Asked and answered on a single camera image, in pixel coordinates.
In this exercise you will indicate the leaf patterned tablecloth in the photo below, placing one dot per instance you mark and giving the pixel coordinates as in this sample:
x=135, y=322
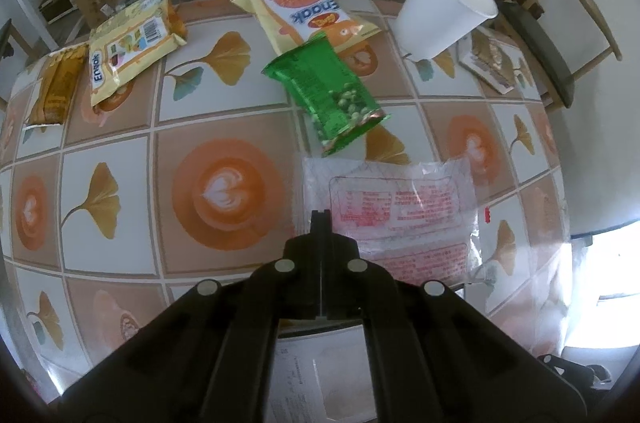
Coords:
x=125, y=143

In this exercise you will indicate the green pea snack packet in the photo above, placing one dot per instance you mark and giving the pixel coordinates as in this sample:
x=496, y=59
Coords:
x=325, y=93

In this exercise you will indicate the white paper cup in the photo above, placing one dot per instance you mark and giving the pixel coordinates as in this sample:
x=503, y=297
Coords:
x=435, y=13

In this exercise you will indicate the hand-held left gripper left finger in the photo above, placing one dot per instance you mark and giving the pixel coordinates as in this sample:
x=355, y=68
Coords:
x=305, y=253

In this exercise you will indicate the yellow orange snack packet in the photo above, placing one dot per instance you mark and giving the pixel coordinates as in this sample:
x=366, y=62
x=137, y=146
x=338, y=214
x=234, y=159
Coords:
x=295, y=10

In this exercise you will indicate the brown yellow packet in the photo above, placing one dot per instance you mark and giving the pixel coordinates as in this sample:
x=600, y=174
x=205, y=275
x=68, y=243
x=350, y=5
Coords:
x=57, y=83

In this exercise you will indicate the clear red printed plastic wrapper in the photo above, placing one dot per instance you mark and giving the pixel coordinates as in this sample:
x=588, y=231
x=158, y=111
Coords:
x=400, y=203

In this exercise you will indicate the wooden chair black seat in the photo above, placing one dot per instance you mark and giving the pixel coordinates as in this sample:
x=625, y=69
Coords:
x=545, y=48

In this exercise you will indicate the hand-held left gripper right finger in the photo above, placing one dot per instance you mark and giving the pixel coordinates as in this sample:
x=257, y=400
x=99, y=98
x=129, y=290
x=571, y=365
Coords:
x=337, y=253

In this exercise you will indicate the small printed card pack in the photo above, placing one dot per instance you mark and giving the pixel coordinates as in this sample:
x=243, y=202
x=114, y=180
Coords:
x=492, y=63

